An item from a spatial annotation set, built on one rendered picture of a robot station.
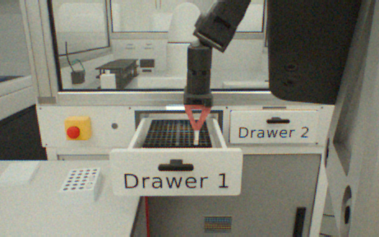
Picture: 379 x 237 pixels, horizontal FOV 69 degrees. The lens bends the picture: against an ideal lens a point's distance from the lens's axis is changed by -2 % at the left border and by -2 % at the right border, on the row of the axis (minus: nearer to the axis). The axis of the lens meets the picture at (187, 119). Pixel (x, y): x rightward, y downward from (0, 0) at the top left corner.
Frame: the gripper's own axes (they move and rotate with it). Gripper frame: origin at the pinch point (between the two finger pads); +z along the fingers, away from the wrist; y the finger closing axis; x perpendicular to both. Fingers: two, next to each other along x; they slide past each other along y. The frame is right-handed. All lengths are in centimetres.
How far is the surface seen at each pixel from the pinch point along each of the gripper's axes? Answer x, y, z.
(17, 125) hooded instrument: -87, -65, 29
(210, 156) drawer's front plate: 2.8, 11.2, 2.3
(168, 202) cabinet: -7.7, -20.6, 39.8
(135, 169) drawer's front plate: -13.7, 11.5, 5.7
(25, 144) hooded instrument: -86, -68, 41
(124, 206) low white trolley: -17.4, 8.2, 18.7
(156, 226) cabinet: -12, -20, 51
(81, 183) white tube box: -29.5, 2.9, 15.9
